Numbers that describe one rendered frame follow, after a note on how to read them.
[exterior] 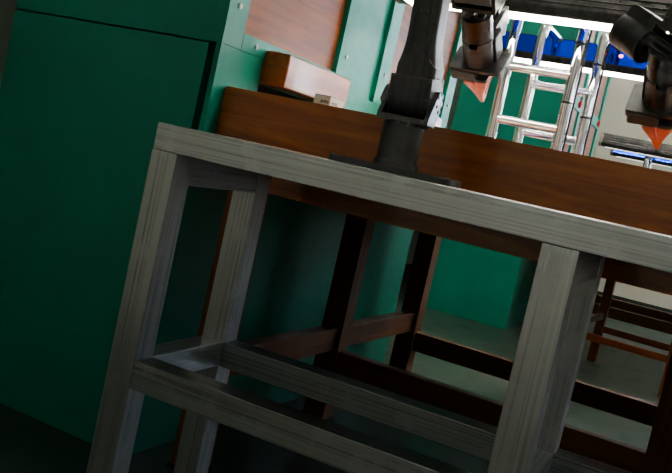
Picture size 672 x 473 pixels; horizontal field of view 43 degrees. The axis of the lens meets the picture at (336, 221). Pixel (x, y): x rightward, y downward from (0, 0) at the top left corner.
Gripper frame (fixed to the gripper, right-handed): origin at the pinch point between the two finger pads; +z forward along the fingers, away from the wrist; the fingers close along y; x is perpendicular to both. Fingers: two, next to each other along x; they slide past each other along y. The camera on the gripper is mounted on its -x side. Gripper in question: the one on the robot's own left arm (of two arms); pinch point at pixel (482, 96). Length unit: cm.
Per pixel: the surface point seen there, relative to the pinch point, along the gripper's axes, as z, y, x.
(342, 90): 14.1, 38.6, -9.3
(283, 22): -7.7, 45.9, -3.9
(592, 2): -8.4, -14.8, -22.5
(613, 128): 353, 55, -371
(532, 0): -8.2, -3.2, -21.2
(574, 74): 12.5, -10.8, -25.3
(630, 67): 34, -16, -57
